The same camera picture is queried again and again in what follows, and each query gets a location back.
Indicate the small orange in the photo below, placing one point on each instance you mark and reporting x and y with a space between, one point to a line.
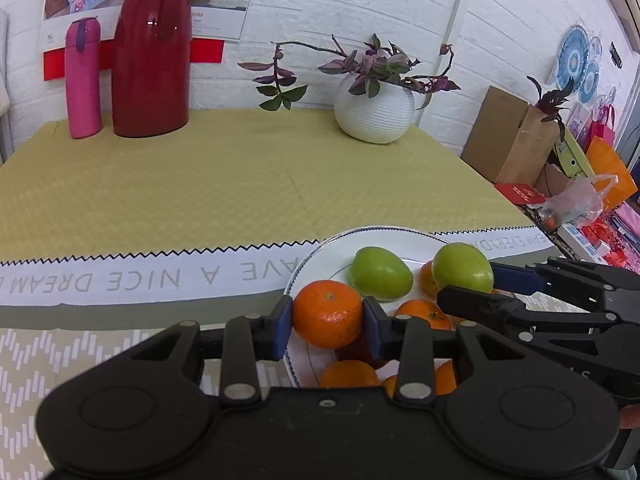
427 282
422 312

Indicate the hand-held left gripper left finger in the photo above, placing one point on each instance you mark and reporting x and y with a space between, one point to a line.
282 327

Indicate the white wall conduit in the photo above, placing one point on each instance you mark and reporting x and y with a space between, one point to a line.
455 10

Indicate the large orange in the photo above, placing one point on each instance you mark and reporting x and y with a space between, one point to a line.
445 377
350 375

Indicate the pink gift bag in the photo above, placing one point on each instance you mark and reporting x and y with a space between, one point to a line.
600 125

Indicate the red thermos jug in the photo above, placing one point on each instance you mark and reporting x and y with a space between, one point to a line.
150 85

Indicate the stemmed tangerine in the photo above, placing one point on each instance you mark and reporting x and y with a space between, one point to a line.
327 315

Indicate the purple leafy plant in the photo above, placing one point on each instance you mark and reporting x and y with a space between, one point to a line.
550 102

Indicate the white air conditioner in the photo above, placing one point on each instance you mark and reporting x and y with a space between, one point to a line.
627 5

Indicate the red envelope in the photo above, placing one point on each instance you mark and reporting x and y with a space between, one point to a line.
520 192

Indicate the small blue round wall decoration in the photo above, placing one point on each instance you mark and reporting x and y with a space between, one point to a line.
591 80

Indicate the pink thermos bottle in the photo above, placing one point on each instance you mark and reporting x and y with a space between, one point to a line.
82 90

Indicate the orange paper bag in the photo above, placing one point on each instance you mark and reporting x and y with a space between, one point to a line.
607 170

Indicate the yellow orange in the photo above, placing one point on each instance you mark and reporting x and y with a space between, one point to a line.
390 385

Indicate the white and blue box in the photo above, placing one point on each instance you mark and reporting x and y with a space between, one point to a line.
580 235

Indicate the cardboard box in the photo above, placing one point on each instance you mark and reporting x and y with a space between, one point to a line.
505 135

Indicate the green box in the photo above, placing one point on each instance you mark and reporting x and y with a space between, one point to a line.
572 155

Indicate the clear plastic bag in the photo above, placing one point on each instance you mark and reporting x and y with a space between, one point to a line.
575 200

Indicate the white potted plant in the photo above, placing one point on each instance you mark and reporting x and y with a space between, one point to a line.
375 115

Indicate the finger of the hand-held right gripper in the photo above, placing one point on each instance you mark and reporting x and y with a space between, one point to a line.
480 305
517 279

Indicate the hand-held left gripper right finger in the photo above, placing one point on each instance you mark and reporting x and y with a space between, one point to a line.
372 327

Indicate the white plate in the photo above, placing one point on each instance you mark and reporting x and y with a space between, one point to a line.
330 255

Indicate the green jujube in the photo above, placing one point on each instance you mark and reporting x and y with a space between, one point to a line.
380 274
462 267

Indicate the red apple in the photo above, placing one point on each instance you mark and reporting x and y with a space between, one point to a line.
631 415

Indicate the printed patchwork tablecloth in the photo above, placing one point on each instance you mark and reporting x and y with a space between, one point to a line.
200 185

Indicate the dark red plum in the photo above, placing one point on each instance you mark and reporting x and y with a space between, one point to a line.
357 355

